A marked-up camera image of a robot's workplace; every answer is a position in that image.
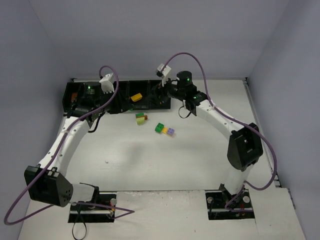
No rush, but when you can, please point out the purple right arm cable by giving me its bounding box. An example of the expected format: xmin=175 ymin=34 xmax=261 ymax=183
xmin=163 ymin=52 xmax=279 ymax=211

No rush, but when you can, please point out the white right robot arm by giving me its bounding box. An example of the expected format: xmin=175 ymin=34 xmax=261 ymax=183
xmin=149 ymin=70 xmax=263 ymax=195

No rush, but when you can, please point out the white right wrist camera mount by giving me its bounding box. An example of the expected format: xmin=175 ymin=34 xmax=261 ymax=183
xmin=156 ymin=63 xmax=172 ymax=87

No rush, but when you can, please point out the orange lego brick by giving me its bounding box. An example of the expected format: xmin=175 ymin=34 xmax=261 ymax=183
xmin=70 ymin=92 xmax=77 ymax=103

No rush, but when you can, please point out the green lime brown lego cluster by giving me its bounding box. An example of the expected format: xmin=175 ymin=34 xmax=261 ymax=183
xmin=135 ymin=113 xmax=148 ymax=125

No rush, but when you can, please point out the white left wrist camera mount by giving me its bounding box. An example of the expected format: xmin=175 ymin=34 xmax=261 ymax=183
xmin=99 ymin=73 xmax=116 ymax=94

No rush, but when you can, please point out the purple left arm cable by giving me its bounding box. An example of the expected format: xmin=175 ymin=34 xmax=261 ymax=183
xmin=4 ymin=65 xmax=135 ymax=225

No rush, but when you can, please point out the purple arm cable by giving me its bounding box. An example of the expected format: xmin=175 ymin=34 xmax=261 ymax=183
xmin=4 ymin=65 xmax=135 ymax=225
xmin=163 ymin=52 xmax=279 ymax=211

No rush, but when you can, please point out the yellow curved lego brick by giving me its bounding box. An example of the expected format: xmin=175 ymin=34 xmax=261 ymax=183
xmin=130 ymin=93 xmax=143 ymax=103

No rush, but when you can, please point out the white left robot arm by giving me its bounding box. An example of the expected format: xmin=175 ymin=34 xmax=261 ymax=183
xmin=24 ymin=80 xmax=131 ymax=207

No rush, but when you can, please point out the purple small lego brick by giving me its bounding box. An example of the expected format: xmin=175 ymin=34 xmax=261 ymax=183
xmin=166 ymin=127 xmax=175 ymax=137

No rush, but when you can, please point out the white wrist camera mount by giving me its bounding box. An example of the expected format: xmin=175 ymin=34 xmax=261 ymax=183
xmin=156 ymin=63 xmax=172 ymax=87
xmin=99 ymin=73 xmax=116 ymax=94

